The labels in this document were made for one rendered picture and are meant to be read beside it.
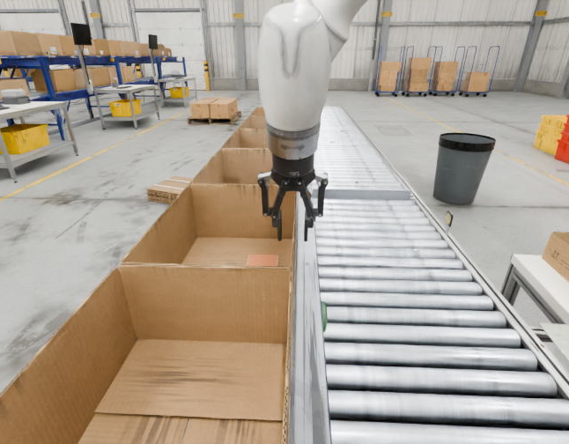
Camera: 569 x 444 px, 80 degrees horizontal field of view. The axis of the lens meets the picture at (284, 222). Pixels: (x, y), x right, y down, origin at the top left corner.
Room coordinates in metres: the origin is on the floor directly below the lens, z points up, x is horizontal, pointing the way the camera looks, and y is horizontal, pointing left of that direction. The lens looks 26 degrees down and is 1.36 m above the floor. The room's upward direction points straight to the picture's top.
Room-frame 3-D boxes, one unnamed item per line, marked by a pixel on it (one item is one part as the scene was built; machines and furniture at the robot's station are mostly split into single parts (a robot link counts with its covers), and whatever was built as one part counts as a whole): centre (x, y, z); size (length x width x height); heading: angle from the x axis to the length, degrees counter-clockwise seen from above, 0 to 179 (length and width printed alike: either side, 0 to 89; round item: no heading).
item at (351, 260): (0.96, -0.35, 0.72); 0.52 x 0.05 x 0.05; 87
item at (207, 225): (0.66, 0.12, 0.96); 0.39 x 0.29 x 0.17; 177
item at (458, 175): (3.36, -1.81, 0.32); 0.50 x 0.50 x 0.64
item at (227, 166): (1.05, 0.11, 0.96); 0.39 x 0.29 x 0.17; 177
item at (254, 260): (0.66, 0.06, 0.89); 0.16 x 0.07 x 0.02; 178
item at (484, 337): (0.64, -0.33, 0.72); 0.52 x 0.05 x 0.05; 87
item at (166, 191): (3.38, 1.04, 0.06); 0.69 x 0.47 x 0.13; 69
